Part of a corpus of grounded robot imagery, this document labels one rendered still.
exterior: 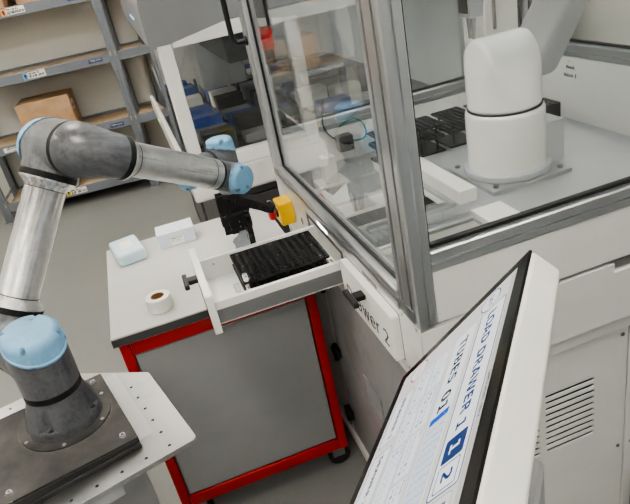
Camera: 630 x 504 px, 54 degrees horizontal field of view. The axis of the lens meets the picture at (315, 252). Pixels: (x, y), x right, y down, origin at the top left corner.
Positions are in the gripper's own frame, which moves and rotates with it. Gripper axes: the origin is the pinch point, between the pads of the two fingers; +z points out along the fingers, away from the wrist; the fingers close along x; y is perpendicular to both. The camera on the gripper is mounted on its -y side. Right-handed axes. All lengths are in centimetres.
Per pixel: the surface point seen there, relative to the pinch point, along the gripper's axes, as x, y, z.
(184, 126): -55, 8, -28
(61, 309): -170, 98, 81
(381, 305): 66, -15, -11
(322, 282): 37.5, -10.3, -4.3
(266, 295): 37.9, 3.7, -5.7
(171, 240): -32.8, 23.3, 2.9
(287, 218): -4.9, -12.4, -4.9
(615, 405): 77, -62, 26
